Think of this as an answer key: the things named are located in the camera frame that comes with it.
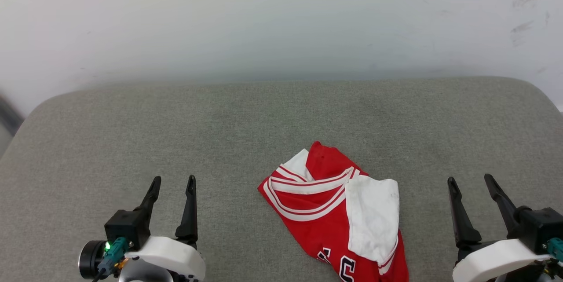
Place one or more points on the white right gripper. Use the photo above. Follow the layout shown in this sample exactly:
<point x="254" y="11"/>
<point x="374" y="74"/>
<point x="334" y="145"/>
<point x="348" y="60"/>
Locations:
<point x="492" y="262"/>

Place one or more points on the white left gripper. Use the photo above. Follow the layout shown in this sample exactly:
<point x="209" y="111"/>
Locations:
<point x="176" y="253"/>

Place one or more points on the red and white jersey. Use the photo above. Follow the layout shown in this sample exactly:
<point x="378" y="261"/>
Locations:
<point x="325" y="225"/>

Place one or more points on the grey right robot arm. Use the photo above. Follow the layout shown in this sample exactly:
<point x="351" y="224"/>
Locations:
<point x="528" y="275"/>

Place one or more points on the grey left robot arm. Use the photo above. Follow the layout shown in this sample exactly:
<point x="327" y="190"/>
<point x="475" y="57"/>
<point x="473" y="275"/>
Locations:
<point x="145" y="273"/>

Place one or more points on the grey fabric sofa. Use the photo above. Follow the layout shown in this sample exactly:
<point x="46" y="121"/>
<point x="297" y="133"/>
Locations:
<point x="132" y="132"/>

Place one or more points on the black cylindrical sensor housing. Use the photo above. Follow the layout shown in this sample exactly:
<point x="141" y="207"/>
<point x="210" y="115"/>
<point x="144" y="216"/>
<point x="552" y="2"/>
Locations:
<point x="89" y="259"/>

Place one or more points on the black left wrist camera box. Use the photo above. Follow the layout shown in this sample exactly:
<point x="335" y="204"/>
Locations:
<point x="126" y="227"/>

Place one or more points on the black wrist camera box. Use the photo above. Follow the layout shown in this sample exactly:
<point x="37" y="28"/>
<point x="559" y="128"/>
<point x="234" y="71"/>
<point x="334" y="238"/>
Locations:
<point x="126" y="227"/>
<point x="541" y="227"/>

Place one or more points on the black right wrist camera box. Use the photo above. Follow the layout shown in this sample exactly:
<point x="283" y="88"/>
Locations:
<point x="541" y="227"/>

